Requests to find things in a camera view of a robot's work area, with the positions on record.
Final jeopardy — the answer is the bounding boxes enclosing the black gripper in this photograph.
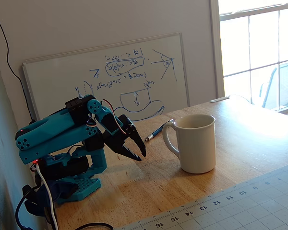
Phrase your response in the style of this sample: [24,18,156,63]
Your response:
[102,114,147,162]

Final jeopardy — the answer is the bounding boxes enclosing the blue and black pen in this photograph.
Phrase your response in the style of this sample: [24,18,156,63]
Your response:
[144,118,175,143]

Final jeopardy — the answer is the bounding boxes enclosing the white ceramic mug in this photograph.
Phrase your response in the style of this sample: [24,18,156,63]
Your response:
[162,114,216,174]

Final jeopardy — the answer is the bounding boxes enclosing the dark blue table clamp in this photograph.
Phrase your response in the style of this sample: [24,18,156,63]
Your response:
[23,180,78,217]

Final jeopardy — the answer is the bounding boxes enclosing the whiteboard with blue writing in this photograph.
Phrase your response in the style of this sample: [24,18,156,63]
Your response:
[22,33,190,123]

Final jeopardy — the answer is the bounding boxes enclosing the small white flat strip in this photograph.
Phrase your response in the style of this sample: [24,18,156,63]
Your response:
[210,96,230,103]

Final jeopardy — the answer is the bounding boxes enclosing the grey gridded cutting mat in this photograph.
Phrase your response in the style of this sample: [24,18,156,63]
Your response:
[115,161,288,230]

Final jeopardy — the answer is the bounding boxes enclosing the white framed window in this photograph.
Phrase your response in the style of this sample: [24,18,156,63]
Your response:
[209,0,288,118]

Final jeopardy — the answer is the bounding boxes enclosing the outdoor patio chair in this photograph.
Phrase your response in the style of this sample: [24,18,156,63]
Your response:
[258,59,288,111]

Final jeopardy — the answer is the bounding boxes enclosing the red white black servo wire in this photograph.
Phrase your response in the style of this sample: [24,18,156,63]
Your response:
[86,99,127,135]

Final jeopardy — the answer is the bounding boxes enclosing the black cable on table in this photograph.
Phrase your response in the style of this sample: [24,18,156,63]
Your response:
[73,222,114,230]

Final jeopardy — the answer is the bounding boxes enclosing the white usb cable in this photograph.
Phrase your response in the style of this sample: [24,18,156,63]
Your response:
[36,164,60,230]

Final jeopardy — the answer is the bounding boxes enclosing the thick black cable loop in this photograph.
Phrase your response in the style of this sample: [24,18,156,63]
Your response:
[15,184,40,230]

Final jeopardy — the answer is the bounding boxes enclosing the thin black wall cable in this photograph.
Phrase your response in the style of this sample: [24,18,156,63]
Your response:
[0,0,37,123]

